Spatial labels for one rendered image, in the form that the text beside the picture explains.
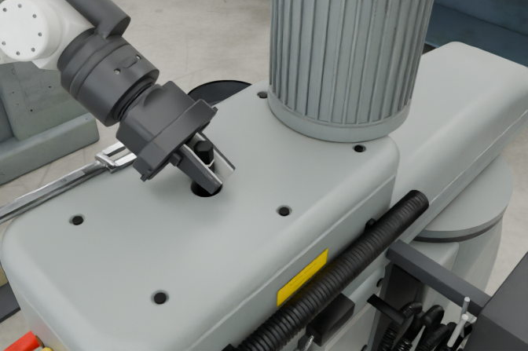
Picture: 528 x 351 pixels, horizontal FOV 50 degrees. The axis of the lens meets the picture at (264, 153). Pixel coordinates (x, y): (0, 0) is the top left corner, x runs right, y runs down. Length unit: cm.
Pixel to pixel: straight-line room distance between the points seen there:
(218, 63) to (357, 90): 392
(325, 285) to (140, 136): 27
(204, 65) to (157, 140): 397
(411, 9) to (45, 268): 48
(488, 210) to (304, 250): 61
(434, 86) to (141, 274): 72
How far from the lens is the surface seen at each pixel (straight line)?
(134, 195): 66
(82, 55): 63
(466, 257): 121
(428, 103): 107
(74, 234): 64
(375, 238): 73
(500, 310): 82
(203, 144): 63
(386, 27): 65
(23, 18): 64
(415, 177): 93
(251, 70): 449
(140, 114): 62
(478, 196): 121
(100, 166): 70
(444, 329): 101
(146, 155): 60
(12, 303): 306
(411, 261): 95
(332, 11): 64
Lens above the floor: 234
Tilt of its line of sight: 40 degrees down
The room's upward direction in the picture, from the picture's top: 1 degrees clockwise
